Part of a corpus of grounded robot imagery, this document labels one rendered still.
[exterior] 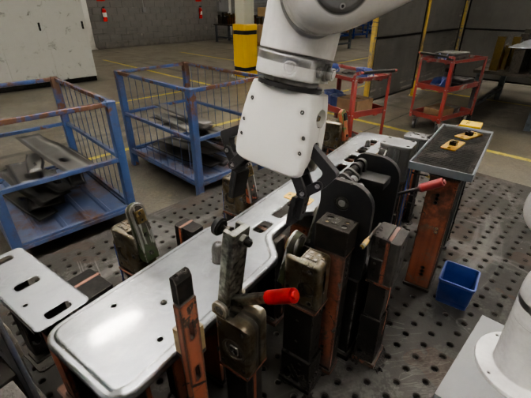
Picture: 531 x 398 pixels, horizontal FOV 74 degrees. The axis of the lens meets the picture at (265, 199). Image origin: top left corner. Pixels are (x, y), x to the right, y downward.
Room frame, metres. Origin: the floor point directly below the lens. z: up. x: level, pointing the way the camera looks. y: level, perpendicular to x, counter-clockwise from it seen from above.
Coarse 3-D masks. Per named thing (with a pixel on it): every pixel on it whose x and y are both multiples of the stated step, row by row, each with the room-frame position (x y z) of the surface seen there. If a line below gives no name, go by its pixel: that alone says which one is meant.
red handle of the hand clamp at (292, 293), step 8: (288, 288) 0.37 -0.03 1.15; (232, 296) 0.43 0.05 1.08; (240, 296) 0.42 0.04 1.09; (248, 296) 0.40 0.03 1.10; (256, 296) 0.39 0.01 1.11; (264, 296) 0.38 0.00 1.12; (272, 296) 0.37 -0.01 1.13; (280, 296) 0.36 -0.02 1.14; (288, 296) 0.36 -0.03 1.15; (296, 296) 0.36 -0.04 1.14; (232, 304) 0.42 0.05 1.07; (240, 304) 0.41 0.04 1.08; (248, 304) 0.40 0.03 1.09; (256, 304) 0.39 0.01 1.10; (272, 304) 0.37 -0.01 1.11; (280, 304) 0.37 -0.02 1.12
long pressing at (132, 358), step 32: (320, 192) 0.93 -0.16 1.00; (256, 224) 0.76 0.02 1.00; (192, 256) 0.63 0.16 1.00; (256, 256) 0.63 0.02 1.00; (128, 288) 0.53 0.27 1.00; (160, 288) 0.53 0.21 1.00; (64, 320) 0.45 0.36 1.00; (96, 320) 0.45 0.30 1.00; (128, 320) 0.45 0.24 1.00; (160, 320) 0.45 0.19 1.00; (64, 352) 0.38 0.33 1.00; (96, 352) 0.38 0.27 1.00; (128, 352) 0.38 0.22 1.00; (160, 352) 0.38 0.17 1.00; (96, 384) 0.33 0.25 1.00; (128, 384) 0.33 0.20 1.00
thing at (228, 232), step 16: (224, 224) 0.44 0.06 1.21; (240, 224) 0.43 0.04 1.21; (224, 240) 0.41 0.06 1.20; (240, 240) 0.41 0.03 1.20; (224, 256) 0.41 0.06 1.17; (240, 256) 0.42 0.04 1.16; (224, 272) 0.41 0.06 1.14; (240, 272) 0.43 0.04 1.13; (224, 288) 0.41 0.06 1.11; (240, 288) 0.43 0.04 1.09
